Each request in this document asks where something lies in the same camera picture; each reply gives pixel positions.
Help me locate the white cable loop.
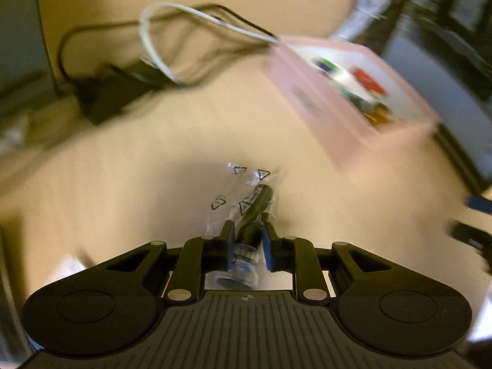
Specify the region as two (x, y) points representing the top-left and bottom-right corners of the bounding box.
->
(139, 2), (277, 85)

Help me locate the red small part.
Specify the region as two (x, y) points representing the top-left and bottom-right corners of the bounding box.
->
(351, 67), (387, 97)

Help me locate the bundled white cable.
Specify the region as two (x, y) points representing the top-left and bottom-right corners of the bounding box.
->
(328, 0), (393, 43)

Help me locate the small orange part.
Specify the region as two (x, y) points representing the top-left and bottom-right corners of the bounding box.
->
(363, 104), (393, 127)

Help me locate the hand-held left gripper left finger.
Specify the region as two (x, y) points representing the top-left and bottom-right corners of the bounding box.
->
(88, 220), (237, 307)

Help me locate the pink cardboard box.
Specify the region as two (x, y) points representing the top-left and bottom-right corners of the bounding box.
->
(265, 35), (441, 170)

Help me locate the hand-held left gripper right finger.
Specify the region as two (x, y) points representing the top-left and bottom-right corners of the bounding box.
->
(260, 221), (408, 306)

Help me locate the black cable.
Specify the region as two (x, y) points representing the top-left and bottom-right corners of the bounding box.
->
(58, 4), (277, 97)

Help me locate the purple and green small part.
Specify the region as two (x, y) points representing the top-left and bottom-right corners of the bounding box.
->
(311, 57), (344, 81)

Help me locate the black power adapter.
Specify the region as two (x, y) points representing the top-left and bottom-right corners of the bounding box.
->
(73, 61), (162, 124)

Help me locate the clear plastic bag of parts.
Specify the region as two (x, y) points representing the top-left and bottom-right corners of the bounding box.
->
(204, 161), (283, 289)

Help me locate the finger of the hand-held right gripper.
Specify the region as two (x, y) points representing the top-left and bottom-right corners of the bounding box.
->
(450, 220), (492, 255)
(465, 195), (492, 215)

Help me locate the computer case with glass panel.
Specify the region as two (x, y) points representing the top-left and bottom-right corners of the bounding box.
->
(380, 0), (492, 196)

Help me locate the green terminal connector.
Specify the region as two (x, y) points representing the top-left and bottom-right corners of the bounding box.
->
(338, 82), (366, 108)

